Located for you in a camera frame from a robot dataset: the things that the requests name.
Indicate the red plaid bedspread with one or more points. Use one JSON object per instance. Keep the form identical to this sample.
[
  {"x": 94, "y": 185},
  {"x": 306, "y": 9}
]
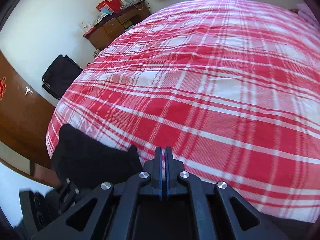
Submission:
[{"x": 232, "y": 86}]

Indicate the black pants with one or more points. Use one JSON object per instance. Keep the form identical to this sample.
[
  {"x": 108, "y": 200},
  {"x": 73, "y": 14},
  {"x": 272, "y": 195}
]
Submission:
[{"x": 88, "y": 163}]

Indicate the white greeting card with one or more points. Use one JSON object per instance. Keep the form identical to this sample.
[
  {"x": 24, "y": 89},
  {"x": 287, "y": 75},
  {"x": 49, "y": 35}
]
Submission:
[{"x": 84, "y": 26}]

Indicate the black folding chair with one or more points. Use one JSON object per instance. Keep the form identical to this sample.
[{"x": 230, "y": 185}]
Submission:
[{"x": 60, "y": 75}]

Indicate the red gift bag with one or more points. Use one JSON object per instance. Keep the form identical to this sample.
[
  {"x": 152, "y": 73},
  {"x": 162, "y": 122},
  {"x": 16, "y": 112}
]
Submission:
[{"x": 113, "y": 6}]

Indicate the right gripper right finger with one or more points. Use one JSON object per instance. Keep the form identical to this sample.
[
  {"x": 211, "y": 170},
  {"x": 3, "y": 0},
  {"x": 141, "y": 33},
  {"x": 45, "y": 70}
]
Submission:
[{"x": 217, "y": 210}]

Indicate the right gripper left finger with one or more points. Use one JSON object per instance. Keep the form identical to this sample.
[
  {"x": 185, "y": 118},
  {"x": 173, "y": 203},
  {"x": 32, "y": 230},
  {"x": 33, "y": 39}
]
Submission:
[{"x": 131, "y": 210}]

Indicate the pink folded blanket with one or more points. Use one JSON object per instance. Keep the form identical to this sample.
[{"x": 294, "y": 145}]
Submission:
[{"x": 305, "y": 13}]

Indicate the brown wooden desk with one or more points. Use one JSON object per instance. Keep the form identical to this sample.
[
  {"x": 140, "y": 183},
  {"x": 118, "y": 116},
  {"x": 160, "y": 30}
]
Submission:
[{"x": 112, "y": 26}]

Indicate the brown wooden door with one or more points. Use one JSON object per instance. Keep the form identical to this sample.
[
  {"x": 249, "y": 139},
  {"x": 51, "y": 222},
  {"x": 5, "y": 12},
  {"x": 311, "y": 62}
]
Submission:
[{"x": 25, "y": 116}]

